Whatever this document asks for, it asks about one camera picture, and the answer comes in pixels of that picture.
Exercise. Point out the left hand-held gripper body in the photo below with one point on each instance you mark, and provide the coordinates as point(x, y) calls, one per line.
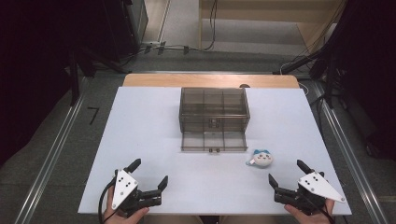
point(124, 186)

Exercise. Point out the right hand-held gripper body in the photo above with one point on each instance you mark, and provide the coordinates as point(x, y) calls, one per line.
point(317, 186)

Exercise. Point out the white plush toy blue hair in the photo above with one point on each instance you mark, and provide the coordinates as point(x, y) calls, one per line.
point(262, 158)

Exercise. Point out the transparent grey plastic drawer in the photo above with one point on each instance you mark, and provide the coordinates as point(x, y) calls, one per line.
point(214, 141)

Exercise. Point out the transparent grey drawer box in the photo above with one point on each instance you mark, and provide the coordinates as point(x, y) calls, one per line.
point(214, 105)

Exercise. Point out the person's left hand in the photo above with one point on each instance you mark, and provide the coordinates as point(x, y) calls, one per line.
point(116, 217)

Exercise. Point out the person's right hand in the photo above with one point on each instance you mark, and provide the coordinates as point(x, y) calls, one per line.
point(311, 218)

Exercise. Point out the white table cover board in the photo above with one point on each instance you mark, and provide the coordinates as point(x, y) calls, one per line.
point(149, 140)

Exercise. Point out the black metal stand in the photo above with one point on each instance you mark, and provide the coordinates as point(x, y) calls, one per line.
point(74, 77)
point(328, 77)

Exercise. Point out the dark round object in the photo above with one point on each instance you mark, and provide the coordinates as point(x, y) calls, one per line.
point(245, 86)

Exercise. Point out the wooden table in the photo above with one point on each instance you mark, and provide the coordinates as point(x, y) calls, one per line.
point(186, 80)

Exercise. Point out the black curtain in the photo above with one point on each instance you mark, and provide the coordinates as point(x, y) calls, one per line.
point(31, 62)
point(373, 62)

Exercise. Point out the grey equipment cabinet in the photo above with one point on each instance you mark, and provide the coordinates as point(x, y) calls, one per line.
point(138, 21)

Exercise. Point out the light wooden shelf unit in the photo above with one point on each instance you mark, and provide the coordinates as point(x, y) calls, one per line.
point(264, 12)

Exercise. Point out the metal floor rail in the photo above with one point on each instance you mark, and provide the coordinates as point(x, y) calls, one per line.
point(348, 155)
point(53, 155)

